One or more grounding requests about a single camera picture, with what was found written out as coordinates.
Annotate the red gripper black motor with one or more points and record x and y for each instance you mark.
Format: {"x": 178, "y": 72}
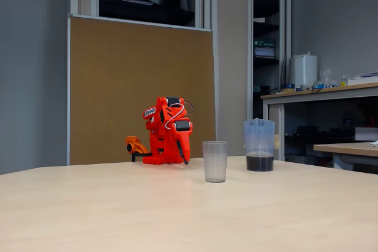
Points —
{"x": 183, "y": 140}

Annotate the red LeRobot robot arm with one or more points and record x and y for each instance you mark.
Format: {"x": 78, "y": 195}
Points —
{"x": 165, "y": 145}

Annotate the clear plastic cup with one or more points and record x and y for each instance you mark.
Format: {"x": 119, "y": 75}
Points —
{"x": 215, "y": 163}

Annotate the orange table clamp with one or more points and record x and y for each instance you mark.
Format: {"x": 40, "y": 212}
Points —
{"x": 136, "y": 147}

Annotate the brown cork pin board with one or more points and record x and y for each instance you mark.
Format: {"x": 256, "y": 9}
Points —
{"x": 118, "y": 86}

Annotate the stack of white papers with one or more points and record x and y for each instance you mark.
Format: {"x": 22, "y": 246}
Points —
{"x": 265, "y": 52}

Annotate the tall grey cabinet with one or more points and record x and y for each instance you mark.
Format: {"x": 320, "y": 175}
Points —
{"x": 233, "y": 27}

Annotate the white cylindrical canister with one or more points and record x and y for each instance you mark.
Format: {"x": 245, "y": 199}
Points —
{"x": 304, "y": 70}

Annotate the grey workbench wooden top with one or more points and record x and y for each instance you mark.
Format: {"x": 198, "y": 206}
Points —
{"x": 319, "y": 94}

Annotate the small blue packet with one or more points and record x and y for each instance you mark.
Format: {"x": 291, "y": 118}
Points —
{"x": 319, "y": 86}

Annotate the small wooden top table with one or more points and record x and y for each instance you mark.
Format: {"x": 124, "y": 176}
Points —
{"x": 342, "y": 147}

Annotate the clear drinking glass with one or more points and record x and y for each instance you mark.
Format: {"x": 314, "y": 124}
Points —
{"x": 326, "y": 78}

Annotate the white storage box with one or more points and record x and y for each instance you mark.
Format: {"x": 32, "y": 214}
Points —
{"x": 367, "y": 134}

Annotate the white paper sheet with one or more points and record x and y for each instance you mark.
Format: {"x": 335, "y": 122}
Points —
{"x": 375, "y": 142}

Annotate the white flat box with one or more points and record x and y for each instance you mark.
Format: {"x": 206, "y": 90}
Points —
{"x": 363, "y": 80}

